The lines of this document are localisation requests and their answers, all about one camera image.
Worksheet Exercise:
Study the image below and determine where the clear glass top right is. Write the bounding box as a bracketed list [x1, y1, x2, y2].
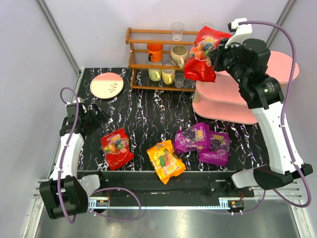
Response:
[201, 23, 214, 29]

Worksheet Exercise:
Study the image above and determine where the purple candy bag upper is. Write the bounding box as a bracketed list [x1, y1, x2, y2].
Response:
[173, 122, 211, 154]

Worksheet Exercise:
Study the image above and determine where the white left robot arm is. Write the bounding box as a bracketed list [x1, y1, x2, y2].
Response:
[39, 102, 109, 219]

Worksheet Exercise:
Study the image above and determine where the beige round mug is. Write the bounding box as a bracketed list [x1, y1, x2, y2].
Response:
[170, 45, 188, 69]

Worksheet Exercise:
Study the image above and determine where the purple candy bag lower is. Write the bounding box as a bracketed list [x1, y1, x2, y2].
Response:
[198, 131, 230, 166]

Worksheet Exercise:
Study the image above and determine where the orange candy bag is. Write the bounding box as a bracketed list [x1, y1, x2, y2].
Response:
[147, 140, 186, 185]

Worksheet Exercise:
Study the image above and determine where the pink three-tier shelf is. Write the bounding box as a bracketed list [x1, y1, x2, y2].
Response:
[192, 51, 292, 125]

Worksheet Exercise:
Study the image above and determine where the cream yellow mug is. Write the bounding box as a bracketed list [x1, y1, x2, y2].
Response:
[161, 69, 175, 85]

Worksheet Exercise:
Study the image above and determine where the clear glass bottom shelf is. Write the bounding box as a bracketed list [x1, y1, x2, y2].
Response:
[174, 73, 185, 88]

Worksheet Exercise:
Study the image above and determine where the purple candy bag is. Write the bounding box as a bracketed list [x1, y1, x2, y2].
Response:
[198, 131, 230, 166]
[173, 122, 211, 154]

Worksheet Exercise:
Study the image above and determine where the red candy bag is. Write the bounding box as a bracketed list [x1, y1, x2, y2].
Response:
[184, 26, 231, 82]
[101, 128, 134, 171]

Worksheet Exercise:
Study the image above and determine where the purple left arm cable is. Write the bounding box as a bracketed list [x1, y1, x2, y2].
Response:
[57, 87, 142, 224]

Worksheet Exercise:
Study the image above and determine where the clear glass top left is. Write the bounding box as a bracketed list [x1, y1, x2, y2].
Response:
[171, 22, 184, 42]

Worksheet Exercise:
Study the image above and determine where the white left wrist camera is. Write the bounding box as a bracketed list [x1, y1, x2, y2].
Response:
[73, 97, 85, 108]

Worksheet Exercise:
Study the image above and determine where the clear glass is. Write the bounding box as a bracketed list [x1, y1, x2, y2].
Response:
[171, 22, 184, 42]
[201, 23, 214, 29]

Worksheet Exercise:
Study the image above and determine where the pale green mug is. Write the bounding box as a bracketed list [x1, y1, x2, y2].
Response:
[148, 68, 161, 82]

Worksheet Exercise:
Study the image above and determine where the brown wooden cup rack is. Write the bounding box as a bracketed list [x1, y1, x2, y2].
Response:
[125, 28, 199, 92]

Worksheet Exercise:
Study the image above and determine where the orange mug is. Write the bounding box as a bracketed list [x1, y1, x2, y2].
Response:
[147, 43, 163, 62]

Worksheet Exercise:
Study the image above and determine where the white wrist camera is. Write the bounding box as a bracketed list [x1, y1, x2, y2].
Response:
[73, 97, 85, 108]
[225, 18, 252, 48]

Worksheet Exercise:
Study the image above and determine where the pink and cream plate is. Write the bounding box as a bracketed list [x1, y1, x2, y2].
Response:
[90, 72, 124, 99]

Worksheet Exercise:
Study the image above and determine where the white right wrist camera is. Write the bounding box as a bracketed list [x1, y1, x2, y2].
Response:
[225, 18, 252, 48]

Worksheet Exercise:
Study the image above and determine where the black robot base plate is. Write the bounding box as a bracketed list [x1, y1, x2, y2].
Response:
[77, 171, 254, 198]

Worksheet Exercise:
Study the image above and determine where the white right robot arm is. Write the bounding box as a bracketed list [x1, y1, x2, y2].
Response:
[208, 38, 313, 190]

